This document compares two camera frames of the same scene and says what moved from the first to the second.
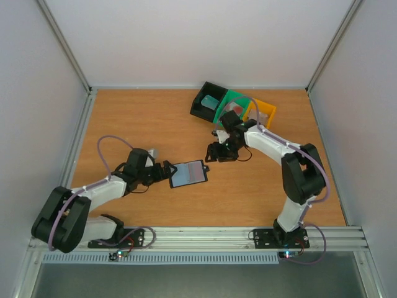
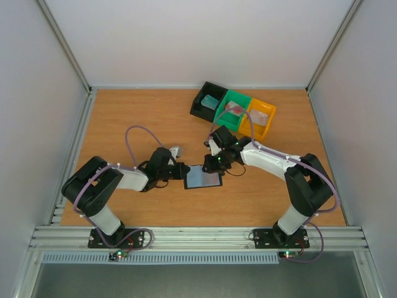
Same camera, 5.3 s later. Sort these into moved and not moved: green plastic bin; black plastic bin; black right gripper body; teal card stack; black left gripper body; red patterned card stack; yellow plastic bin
Moved: black right gripper body; black left gripper body
Not moved: yellow plastic bin; teal card stack; red patterned card stack; black plastic bin; green plastic bin
